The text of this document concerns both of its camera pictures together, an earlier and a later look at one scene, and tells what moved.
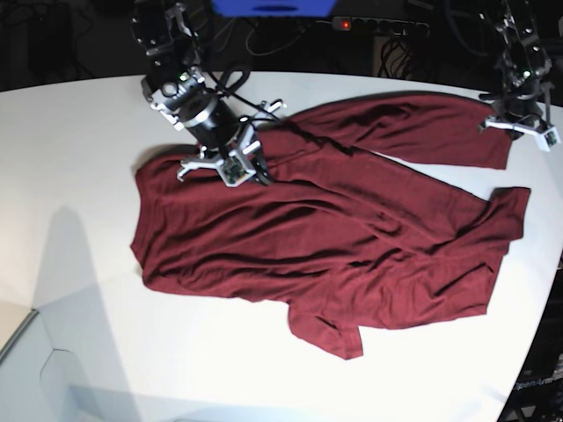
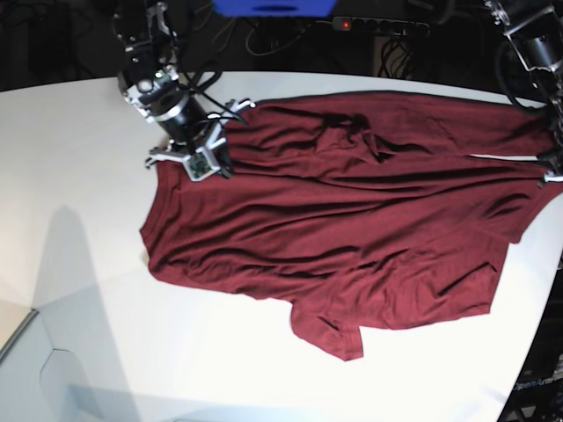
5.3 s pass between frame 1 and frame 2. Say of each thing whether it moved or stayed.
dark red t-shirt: moved
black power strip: stayed
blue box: stayed
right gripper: moved
